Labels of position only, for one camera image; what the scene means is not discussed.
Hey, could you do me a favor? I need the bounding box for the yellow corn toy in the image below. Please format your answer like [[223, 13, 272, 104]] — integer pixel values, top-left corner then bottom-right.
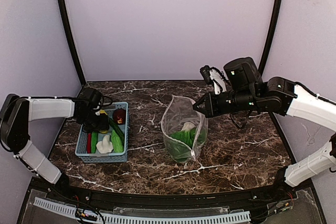
[[99, 112, 110, 132]]

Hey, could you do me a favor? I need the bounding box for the long green pepper toy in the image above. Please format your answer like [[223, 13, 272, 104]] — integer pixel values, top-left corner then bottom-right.
[[91, 132, 98, 154]]

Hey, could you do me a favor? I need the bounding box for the red chili pepper toy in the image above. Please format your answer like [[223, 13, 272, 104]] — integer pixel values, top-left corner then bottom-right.
[[87, 133, 91, 154]]

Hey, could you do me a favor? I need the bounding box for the clear zip top bag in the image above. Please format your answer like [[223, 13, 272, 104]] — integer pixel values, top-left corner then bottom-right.
[[161, 95, 208, 164]]

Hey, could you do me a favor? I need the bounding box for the white radish toy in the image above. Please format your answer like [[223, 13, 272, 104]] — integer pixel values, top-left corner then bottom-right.
[[96, 135, 113, 154]]

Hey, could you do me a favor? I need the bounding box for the green leafy vegetable toy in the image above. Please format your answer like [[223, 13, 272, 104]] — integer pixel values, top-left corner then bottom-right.
[[165, 122, 207, 164]]

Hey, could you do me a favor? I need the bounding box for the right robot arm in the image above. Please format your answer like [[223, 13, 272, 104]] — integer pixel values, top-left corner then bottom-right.
[[193, 57, 335, 188]]

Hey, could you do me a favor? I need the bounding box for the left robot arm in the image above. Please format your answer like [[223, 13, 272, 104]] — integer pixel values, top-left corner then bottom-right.
[[1, 88, 109, 187]]

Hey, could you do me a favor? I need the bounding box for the dark green cucumber toy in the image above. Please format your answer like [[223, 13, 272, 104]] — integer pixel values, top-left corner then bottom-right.
[[108, 117, 124, 144]]

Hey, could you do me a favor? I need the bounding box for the dark red apple toy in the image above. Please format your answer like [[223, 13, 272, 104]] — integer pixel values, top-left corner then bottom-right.
[[112, 109, 127, 125]]

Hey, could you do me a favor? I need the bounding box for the blue plastic basket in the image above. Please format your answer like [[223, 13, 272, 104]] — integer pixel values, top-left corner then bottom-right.
[[75, 102, 129, 163]]

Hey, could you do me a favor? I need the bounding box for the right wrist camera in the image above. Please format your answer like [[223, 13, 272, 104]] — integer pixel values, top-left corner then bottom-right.
[[199, 65, 227, 95]]

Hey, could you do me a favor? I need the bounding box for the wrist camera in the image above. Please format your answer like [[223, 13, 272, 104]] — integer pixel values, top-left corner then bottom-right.
[[199, 65, 227, 95], [81, 88, 113, 110]]

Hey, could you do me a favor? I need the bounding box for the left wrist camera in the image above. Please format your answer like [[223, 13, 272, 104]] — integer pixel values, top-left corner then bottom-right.
[[81, 88, 113, 110]]

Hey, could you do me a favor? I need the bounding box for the black front rail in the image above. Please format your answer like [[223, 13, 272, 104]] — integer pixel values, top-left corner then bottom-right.
[[26, 168, 313, 216]]

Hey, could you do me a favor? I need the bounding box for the white slotted cable duct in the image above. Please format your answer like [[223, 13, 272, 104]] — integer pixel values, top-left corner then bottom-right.
[[34, 197, 251, 223]]

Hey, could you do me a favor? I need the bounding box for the right black frame post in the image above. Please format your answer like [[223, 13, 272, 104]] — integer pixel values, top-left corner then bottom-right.
[[258, 0, 282, 75]]

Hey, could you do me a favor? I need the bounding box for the black frame post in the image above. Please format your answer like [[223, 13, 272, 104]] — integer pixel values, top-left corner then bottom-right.
[[258, 0, 282, 75], [57, 0, 86, 87]]

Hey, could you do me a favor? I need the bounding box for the left black frame post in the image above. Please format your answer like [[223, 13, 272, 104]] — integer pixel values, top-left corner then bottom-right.
[[57, 0, 86, 87]]

